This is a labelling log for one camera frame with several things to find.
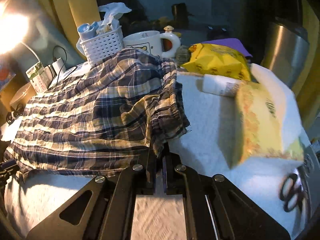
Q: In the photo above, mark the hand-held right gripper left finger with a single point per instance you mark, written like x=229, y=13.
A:
x=150, y=177

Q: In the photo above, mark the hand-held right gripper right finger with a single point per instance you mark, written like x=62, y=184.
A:
x=173, y=180

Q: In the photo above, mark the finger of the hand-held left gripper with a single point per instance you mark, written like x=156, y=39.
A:
x=9, y=166

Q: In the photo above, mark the plaid checked shirt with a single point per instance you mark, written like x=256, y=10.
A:
x=87, y=117

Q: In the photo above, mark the brown lidded food container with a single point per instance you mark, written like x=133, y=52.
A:
x=22, y=95

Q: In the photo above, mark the white green small carton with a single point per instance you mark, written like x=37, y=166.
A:
x=37, y=77

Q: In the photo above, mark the white tube bottle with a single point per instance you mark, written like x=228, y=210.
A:
x=220, y=85

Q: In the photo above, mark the yellow tissue box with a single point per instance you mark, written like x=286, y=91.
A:
x=265, y=125

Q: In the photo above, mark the white charger plug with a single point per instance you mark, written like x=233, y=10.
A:
x=58, y=66

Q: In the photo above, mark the white power strip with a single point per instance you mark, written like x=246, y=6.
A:
x=80, y=70

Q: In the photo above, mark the black scissors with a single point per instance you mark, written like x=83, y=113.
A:
x=293, y=192

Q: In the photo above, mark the grey green ball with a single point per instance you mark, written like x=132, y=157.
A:
x=183, y=54

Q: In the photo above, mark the yellow printed packet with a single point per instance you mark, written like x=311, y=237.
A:
x=217, y=60

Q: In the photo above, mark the grey curtain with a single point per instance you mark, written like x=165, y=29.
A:
x=47, y=37

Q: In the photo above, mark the white mug with bear print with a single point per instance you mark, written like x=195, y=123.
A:
x=142, y=42

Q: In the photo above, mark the white plastic basket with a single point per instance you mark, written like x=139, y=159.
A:
x=105, y=46

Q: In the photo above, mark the white desk lamp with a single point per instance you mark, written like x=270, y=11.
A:
x=12, y=27

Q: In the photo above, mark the smartphone in clear case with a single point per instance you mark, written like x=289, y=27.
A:
x=312, y=160

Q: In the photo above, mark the purple cloth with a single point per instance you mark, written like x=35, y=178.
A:
x=232, y=45

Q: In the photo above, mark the blue white rolled packet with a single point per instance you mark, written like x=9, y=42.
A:
x=86, y=28

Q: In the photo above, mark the yellow curtain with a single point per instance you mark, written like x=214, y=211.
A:
x=75, y=10
x=310, y=55

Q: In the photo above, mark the stainless steel thermos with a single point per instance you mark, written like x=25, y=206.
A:
x=285, y=52

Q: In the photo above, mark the white plastic bag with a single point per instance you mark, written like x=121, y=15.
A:
x=115, y=10

